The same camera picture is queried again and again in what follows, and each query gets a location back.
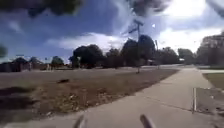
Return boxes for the overhanging tree foliage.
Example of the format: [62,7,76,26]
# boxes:
[0,0,174,18]

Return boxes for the row of dark trees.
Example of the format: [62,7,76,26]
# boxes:
[49,34,198,70]

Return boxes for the grey concrete path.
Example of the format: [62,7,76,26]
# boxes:
[3,67,224,128]

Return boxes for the robot's own part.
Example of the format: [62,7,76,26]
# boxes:
[73,114,86,128]
[139,114,155,128]

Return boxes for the tall utility pole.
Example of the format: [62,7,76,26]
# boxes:
[128,19,145,74]

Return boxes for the low buildings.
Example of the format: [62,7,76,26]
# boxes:
[0,56,51,73]

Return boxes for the grey road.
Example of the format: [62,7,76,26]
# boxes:
[0,64,224,75]

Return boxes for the grass strip beside path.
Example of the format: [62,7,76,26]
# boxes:
[195,72,224,118]

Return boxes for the short white post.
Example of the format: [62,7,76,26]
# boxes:
[192,87,198,114]

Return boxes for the thin pole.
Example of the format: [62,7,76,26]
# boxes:
[154,39,160,70]

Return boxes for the large tree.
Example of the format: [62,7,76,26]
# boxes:
[196,32,224,67]

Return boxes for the dry brown grass field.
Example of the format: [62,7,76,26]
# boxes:
[0,68,180,126]

